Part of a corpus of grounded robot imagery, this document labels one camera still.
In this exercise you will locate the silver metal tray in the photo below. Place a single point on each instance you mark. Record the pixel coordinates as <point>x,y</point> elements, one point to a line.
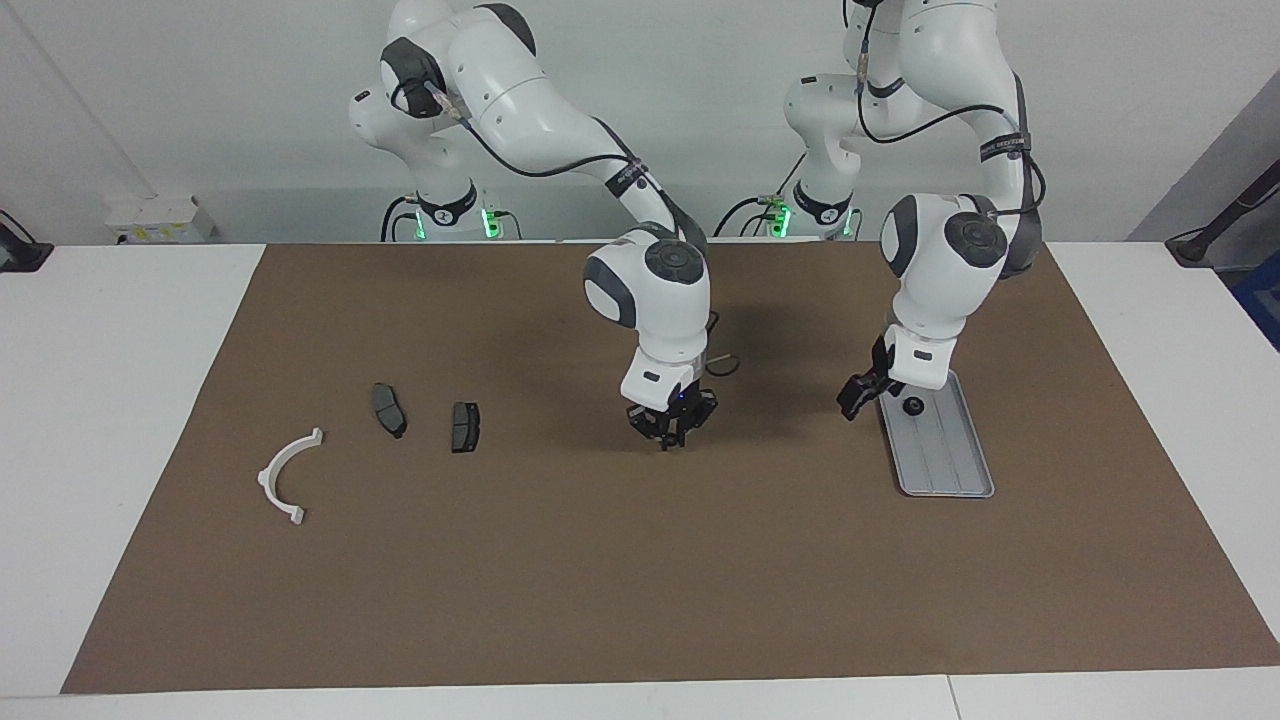
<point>945,460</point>

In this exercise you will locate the blue bin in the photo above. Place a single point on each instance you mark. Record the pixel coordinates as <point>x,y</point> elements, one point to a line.
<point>1262,300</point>

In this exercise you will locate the short dark grey brake pad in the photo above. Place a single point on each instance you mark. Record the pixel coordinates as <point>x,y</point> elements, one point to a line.
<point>465,428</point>

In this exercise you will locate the black clamp mount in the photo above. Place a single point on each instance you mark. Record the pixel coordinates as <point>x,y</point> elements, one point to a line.
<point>20,250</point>

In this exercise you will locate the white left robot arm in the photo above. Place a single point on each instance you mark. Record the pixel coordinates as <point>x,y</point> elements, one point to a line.
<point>940,300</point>

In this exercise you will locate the white box yellow labels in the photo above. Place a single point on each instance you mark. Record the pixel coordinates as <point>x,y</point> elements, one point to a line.
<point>160,220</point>

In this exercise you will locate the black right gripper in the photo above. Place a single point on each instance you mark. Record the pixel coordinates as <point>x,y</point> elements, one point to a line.
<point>680,402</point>

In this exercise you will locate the long dark grey brake pad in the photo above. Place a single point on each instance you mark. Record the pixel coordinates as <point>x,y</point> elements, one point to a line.
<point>388,410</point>

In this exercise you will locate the brown table mat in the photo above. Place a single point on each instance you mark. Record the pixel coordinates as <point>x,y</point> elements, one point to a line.
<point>640,580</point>

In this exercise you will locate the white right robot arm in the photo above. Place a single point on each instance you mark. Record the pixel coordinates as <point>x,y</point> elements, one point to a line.
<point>520,90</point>

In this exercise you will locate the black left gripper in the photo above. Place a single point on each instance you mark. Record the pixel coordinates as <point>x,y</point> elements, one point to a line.
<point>882,365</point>

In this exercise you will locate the white curved plastic bracket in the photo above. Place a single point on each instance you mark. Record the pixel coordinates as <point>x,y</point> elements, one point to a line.
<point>272,490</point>

